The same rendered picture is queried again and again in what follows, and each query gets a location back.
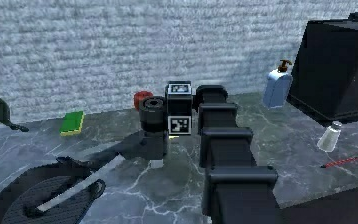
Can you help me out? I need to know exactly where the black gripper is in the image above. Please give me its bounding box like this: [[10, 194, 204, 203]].
[[138, 95, 170, 161]]

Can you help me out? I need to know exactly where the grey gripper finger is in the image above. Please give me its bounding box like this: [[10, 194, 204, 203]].
[[35, 153, 127, 213]]

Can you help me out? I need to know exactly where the clear glass saltshaker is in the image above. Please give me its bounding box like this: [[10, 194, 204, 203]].
[[316, 120, 344, 154]]

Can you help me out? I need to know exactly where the red round cup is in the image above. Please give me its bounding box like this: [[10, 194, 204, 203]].
[[133, 90, 154, 112]]

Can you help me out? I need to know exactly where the green and yellow sponge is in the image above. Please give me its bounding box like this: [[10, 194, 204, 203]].
[[59, 110, 86, 137]]

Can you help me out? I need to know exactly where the blue soap dispenser bottle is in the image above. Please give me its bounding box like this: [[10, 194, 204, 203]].
[[262, 58, 294, 110]]

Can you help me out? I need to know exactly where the black box appliance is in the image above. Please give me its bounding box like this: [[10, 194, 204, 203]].
[[286, 11, 358, 127]]

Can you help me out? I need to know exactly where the red pencil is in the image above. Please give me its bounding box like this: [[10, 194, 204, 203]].
[[320, 154, 358, 169]]

